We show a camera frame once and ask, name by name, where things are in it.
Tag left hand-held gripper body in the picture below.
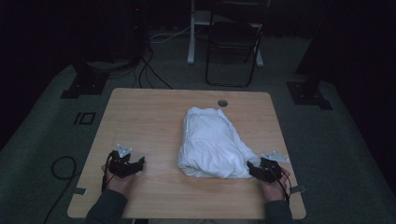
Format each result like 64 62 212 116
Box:
106 143 138 179

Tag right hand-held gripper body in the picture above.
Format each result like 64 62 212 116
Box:
255 150 290 184

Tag white skirt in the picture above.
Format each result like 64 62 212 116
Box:
177 106 262 180

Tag person's left hand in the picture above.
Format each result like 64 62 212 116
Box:
101 164 136 197

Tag person's right hand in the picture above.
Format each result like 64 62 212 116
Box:
260 167 291 203

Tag round grey floor base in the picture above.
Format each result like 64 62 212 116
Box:
86 59 138 72

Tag dark equipment tower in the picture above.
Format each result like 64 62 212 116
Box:
120 0 151 63

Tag black folding chair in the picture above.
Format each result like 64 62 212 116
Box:
205 0 271 89

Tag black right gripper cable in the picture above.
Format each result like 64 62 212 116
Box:
273 169 293 202

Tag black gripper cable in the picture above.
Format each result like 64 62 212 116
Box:
101 152 115 193
273 169 293 202

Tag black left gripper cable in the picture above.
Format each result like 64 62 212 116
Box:
101 152 115 193

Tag looped black floor cable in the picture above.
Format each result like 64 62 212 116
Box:
42 156 78 224

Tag black stand base with post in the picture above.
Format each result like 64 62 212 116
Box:
286 0 333 111

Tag black floor cables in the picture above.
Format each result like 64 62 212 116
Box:
132 46 174 91

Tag white desk frame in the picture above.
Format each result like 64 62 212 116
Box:
187 0 265 68

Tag white floor cable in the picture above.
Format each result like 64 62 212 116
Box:
148 25 192 44

